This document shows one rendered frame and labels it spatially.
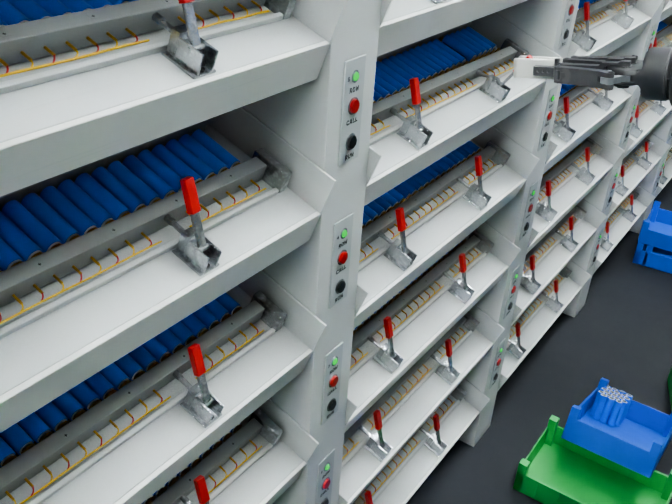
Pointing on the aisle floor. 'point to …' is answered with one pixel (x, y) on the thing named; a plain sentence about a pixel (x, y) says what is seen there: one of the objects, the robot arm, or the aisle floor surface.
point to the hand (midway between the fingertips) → (537, 67)
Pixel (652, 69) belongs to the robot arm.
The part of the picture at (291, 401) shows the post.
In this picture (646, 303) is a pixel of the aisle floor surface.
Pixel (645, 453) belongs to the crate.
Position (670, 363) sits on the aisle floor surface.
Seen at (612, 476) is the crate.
